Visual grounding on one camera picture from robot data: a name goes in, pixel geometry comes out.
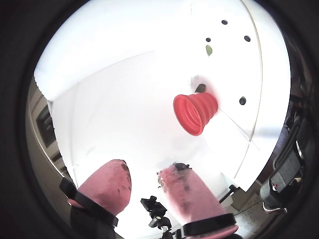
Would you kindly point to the round dark blueberry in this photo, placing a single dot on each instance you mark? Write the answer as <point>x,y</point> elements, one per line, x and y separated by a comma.
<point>247,38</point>
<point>224,22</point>

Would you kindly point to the oval dark blueberry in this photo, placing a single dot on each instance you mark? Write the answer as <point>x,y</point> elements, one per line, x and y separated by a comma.
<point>242,100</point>

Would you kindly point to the dark framed picture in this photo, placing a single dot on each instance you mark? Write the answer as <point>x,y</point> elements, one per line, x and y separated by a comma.
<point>46,124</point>

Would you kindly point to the pink stained gripper finger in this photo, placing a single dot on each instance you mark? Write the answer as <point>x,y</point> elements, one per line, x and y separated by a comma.
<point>189,196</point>

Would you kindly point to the red collapsible cup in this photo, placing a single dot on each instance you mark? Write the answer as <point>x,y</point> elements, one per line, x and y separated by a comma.
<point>197,109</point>

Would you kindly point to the green leaf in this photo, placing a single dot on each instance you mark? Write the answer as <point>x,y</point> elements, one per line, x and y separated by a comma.
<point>208,50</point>

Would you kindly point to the black camera tripod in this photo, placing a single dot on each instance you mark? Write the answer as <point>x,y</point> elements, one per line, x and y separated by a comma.
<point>154,205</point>

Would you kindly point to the pink covered gripper finger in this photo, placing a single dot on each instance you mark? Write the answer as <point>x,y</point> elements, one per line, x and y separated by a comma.
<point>104,186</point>

